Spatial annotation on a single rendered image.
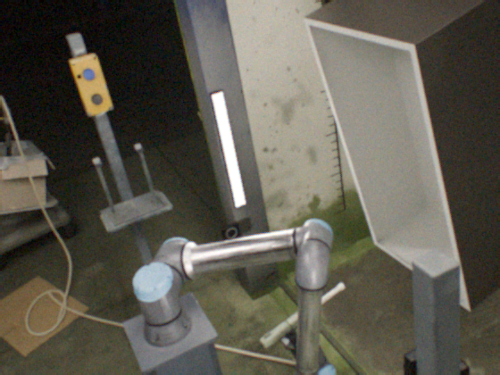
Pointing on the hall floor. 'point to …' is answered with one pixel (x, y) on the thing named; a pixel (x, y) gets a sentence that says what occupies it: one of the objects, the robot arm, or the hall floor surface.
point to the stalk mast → (115, 163)
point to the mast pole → (437, 312)
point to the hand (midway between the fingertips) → (284, 333)
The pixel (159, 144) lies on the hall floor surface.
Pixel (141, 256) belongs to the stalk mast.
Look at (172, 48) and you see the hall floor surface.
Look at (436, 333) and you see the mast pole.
